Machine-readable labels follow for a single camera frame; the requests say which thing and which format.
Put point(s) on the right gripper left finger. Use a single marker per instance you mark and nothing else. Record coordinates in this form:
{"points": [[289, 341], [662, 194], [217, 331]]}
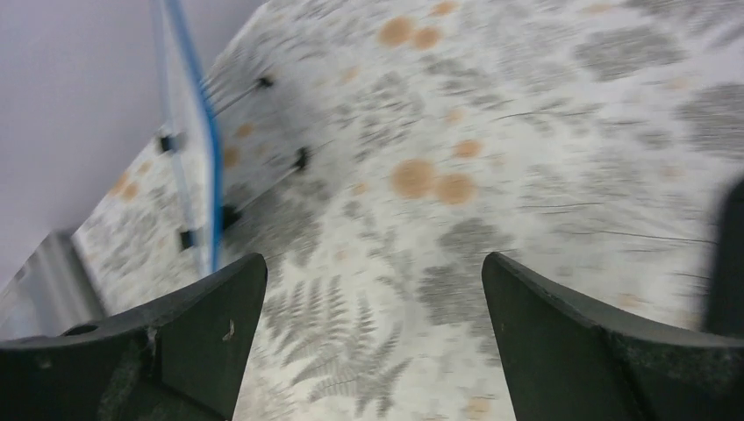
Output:
{"points": [[181, 356]]}

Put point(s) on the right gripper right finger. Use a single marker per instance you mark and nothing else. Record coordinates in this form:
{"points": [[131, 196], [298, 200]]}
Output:
{"points": [[568, 356]]}

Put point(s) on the blue framed whiteboard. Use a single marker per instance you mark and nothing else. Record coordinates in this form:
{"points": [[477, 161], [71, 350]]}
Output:
{"points": [[197, 145]]}

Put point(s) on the floral table mat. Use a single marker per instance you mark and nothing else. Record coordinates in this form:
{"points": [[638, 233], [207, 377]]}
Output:
{"points": [[374, 152]]}

